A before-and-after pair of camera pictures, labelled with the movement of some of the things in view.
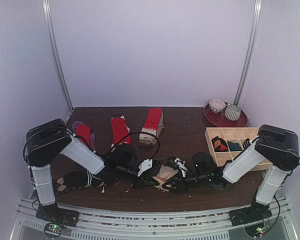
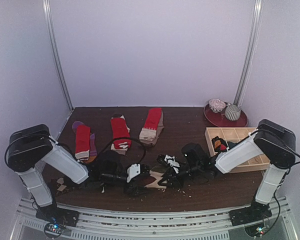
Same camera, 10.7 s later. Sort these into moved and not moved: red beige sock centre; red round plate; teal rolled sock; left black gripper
Moved: left black gripper
Not moved: teal rolled sock; red round plate; red beige sock centre
